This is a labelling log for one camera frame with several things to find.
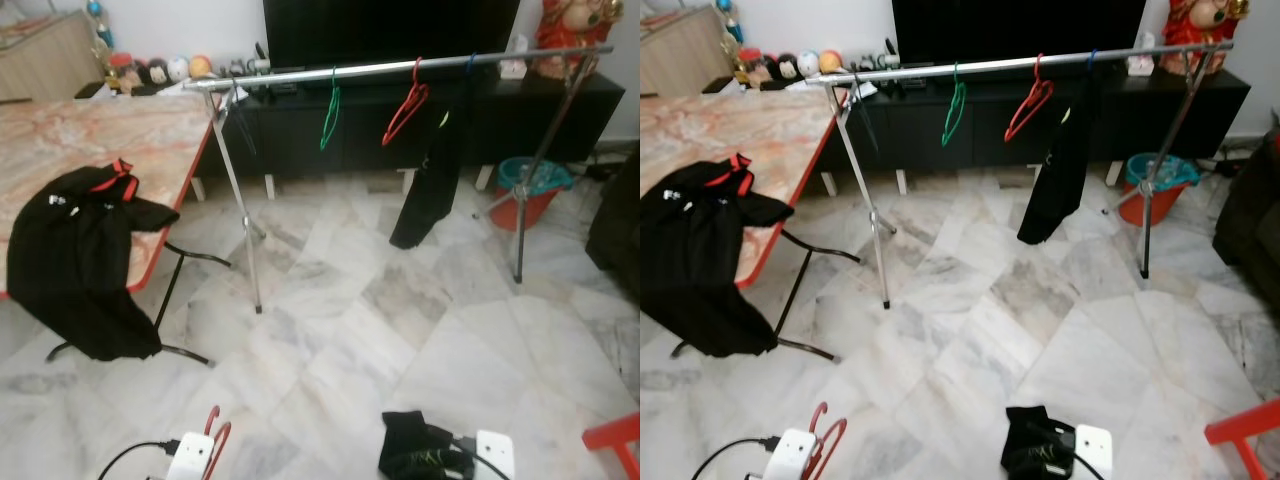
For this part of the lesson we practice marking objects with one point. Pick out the green plastic hanger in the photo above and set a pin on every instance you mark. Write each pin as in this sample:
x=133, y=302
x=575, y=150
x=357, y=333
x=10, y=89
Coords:
x=330, y=105
x=955, y=100

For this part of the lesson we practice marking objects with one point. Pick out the black shirt with pale print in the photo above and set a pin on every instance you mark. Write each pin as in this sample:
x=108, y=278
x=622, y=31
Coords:
x=415, y=445
x=1030, y=440

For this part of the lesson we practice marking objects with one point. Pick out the black garment with yellow logo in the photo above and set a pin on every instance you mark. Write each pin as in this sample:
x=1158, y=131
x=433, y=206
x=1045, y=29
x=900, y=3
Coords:
x=1055, y=185
x=430, y=190

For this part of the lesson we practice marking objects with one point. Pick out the black TV cabinet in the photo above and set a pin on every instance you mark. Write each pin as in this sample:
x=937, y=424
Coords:
x=910, y=125
x=290, y=130

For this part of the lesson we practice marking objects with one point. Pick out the dark round plush doll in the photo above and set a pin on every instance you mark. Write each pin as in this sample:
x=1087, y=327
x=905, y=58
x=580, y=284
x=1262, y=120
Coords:
x=777, y=67
x=150, y=72

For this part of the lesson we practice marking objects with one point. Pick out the silver metal clothes rack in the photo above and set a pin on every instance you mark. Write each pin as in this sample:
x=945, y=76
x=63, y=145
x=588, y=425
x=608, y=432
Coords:
x=900, y=72
x=300, y=76

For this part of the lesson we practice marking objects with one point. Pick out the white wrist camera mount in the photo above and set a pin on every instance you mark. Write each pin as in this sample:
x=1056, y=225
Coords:
x=190, y=460
x=1093, y=452
x=495, y=455
x=795, y=458

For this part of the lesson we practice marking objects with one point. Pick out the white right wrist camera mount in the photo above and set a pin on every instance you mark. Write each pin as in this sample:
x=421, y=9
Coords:
x=1093, y=452
x=495, y=455

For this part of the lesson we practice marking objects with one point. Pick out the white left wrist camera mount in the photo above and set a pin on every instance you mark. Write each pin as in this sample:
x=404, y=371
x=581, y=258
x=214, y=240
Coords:
x=795, y=458
x=190, y=460

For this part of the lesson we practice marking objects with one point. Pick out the orange round plush doll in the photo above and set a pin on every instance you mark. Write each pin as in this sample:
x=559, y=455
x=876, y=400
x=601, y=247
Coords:
x=831, y=61
x=200, y=66

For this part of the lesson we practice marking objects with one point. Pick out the blue plastic hanger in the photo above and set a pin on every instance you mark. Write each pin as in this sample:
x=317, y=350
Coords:
x=1092, y=58
x=471, y=63

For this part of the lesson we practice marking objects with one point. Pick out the grey fabric sofa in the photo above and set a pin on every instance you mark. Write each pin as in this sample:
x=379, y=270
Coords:
x=1250, y=215
x=615, y=215

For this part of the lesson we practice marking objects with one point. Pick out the white round plush doll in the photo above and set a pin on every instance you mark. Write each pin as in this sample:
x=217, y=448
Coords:
x=806, y=64
x=176, y=69

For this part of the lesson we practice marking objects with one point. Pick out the red bucket with teal bag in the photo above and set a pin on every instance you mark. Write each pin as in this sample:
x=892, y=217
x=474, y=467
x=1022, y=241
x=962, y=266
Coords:
x=1158, y=190
x=535, y=195

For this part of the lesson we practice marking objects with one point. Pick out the red and gold statue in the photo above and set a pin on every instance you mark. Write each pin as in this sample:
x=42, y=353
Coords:
x=570, y=35
x=1205, y=30

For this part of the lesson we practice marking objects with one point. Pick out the light wooden cabinet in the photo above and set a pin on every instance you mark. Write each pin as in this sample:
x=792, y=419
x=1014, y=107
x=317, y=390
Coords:
x=50, y=60
x=685, y=55

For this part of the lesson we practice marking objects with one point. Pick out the black flat screen television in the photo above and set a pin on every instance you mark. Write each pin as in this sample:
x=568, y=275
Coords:
x=390, y=30
x=1020, y=28

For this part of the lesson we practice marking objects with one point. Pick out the red plastic hanger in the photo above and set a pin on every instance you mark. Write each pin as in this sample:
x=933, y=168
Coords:
x=420, y=95
x=212, y=440
x=825, y=440
x=1043, y=92

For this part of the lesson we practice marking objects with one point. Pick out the jar with red lid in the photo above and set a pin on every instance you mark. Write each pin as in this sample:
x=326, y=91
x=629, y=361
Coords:
x=122, y=75
x=748, y=70

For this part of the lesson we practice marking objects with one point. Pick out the marble table with red edge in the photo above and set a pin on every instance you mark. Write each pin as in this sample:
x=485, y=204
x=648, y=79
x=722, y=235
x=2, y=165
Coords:
x=740, y=125
x=120, y=130

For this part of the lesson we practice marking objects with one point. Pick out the red plastic stool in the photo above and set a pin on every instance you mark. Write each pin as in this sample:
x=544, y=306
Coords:
x=615, y=440
x=1245, y=425

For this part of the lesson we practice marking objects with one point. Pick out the white pink tissue box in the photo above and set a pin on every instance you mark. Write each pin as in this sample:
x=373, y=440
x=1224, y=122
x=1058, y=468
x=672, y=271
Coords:
x=1141, y=58
x=514, y=62

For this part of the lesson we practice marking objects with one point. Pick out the black jacket with red stripes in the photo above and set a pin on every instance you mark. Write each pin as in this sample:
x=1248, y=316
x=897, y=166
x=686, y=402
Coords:
x=700, y=255
x=70, y=260

